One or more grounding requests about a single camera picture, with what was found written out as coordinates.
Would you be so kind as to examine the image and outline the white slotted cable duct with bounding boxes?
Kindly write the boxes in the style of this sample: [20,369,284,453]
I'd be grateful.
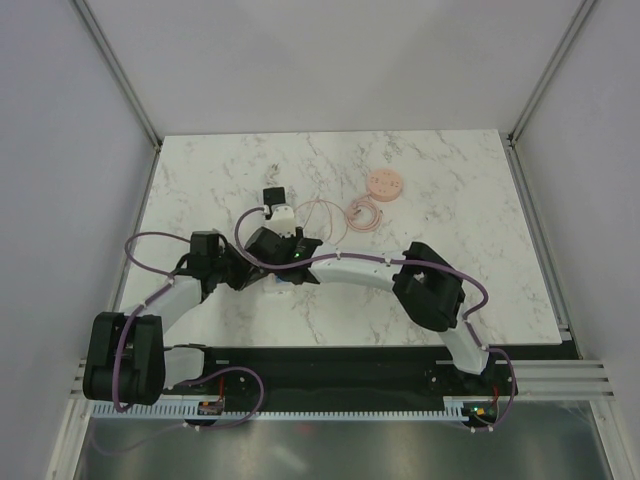
[91,396,499,422]

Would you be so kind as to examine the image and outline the white power strip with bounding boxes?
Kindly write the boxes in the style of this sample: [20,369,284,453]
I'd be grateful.
[263,273,296,295]

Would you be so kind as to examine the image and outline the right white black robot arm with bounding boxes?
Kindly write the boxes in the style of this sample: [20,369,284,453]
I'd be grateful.
[239,227,494,394]

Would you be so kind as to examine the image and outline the black cube adapter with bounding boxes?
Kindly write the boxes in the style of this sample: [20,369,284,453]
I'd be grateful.
[263,186,287,207]

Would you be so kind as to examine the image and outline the pink round power socket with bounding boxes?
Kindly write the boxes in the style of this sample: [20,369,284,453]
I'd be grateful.
[366,168,404,203]

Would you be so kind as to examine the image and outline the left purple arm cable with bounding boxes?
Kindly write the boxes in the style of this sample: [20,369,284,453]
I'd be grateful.
[93,230,265,455]

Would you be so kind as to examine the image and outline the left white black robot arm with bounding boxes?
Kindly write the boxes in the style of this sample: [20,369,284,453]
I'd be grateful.
[82,230,266,412]

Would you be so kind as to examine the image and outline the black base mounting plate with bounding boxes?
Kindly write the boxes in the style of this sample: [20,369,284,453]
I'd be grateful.
[168,347,518,411]

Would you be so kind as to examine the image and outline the pink coiled socket cord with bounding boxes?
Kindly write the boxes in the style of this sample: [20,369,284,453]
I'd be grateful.
[343,195,383,234]

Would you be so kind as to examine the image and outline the thin pink charging cable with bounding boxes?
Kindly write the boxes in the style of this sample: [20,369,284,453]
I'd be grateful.
[292,198,351,247]

